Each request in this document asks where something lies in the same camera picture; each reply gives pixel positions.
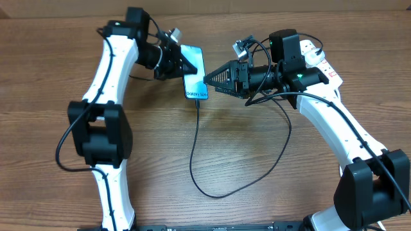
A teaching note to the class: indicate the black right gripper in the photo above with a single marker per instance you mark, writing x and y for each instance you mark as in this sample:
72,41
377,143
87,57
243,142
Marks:
238,74

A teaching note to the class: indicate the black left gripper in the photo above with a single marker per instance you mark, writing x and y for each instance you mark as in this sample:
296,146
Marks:
172,68

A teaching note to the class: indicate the blue smartphone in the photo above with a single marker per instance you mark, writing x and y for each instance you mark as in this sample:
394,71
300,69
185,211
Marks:
194,85

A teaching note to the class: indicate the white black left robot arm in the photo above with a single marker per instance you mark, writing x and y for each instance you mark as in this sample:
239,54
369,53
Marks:
100,129

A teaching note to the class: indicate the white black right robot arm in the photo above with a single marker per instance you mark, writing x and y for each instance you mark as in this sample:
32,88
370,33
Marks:
375,181

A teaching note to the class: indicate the white charger adapter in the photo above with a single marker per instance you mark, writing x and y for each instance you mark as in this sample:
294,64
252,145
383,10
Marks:
314,57

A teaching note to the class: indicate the white power strip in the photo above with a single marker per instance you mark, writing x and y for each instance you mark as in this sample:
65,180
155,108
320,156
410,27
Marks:
334,79

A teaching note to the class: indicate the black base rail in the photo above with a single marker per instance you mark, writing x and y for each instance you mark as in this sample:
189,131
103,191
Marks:
275,226

